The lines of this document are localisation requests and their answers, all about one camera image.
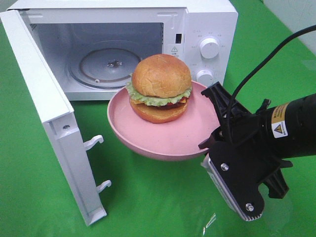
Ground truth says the white microwave knob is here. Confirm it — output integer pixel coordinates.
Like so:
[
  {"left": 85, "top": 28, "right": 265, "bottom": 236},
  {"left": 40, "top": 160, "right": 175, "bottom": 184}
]
[
  {"left": 200, "top": 38, "right": 220, "bottom": 59},
  {"left": 196, "top": 70, "right": 214, "bottom": 86}
]

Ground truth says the white microwave oven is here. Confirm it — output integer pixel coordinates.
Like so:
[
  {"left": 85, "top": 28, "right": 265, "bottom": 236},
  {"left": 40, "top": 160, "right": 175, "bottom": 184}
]
[{"left": 5, "top": 0, "right": 238, "bottom": 101}]

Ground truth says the burger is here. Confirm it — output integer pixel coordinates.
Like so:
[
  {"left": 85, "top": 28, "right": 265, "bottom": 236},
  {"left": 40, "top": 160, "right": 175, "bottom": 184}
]
[{"left": 126, "top": 54, "right": 192, "bottom": 123}]

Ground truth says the upper white microwave knob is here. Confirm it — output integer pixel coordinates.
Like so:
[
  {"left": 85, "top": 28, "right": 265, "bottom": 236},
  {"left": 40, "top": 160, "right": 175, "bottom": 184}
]
[{"left": 200, "top": 38, "right": 220, "bottom": 59}]

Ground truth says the white microwave door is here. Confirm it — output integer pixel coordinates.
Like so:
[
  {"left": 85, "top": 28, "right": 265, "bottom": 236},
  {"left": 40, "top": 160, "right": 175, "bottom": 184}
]
[{"left": 0, "top": 10, "right": 111, "bottom": 226}]

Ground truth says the clear tape patch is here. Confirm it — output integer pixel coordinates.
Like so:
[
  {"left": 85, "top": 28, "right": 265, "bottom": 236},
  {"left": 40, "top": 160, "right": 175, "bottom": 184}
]
[{"left": 179, "top": 198, "right": 218, "bottom": 235}]

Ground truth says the green table mat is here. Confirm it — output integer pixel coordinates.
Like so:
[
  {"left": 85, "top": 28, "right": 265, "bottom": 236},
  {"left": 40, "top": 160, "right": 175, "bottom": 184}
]
[{"left": 0, "top": 0, "right": 316, "bottom": 237}]

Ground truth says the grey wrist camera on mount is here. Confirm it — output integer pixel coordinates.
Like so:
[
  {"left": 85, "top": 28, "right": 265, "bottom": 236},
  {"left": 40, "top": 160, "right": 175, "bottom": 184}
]
[{"left": 201, "top": 141, "right": 265, "bottom": 221}]

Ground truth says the lower white microwave knob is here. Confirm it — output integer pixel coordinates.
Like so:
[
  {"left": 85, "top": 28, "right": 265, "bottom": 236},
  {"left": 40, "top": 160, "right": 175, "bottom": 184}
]
[{"left": 196, "top": 70, "right": 214, "bottom": 86}]

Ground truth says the pink plate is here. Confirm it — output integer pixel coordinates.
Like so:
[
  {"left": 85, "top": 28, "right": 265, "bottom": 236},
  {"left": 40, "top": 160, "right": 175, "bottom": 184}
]
[{"left": 107, "top": 81, "right": 219, "bottom": 161}]

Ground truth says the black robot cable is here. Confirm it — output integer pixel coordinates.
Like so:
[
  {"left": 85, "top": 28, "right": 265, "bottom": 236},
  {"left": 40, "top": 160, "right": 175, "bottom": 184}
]
[{"left": 226, "top": 24, "right": 316, "bottom": 146}]

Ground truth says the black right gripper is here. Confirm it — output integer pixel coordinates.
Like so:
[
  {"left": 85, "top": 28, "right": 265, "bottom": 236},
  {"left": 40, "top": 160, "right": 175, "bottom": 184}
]
[{"left": 198, "top": 82, "right": 294, "bottom": 198}]

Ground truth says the glass microwave turntable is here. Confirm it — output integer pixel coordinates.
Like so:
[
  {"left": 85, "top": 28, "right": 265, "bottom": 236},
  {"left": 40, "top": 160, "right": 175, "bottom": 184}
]
[{"left": 69, "top": 48, "right": 141, "bottom": 89}]

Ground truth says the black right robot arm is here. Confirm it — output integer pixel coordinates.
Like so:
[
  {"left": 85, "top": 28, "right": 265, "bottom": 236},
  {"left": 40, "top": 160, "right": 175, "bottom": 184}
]
[{"left": 200, "top": 83, "right": 316, "bottom": 202}]

